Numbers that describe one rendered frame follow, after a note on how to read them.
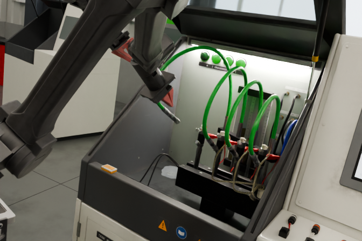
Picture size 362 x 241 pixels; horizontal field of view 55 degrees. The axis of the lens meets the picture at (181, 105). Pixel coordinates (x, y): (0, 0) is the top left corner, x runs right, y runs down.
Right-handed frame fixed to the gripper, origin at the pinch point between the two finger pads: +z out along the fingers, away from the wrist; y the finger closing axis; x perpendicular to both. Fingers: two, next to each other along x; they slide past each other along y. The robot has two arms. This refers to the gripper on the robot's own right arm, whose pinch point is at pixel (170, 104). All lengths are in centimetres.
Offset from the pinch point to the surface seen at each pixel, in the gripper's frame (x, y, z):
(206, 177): -2.8, -5.4, 33.5
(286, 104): -7, 39, 39
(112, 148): 32.1, -18.0, 20.6
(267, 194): -29.9, -2.1, 25.8
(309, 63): -13, 51, 26
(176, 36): 234, 149, 137
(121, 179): 12.6, -25.6, 17.4
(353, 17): 124, 328, 235
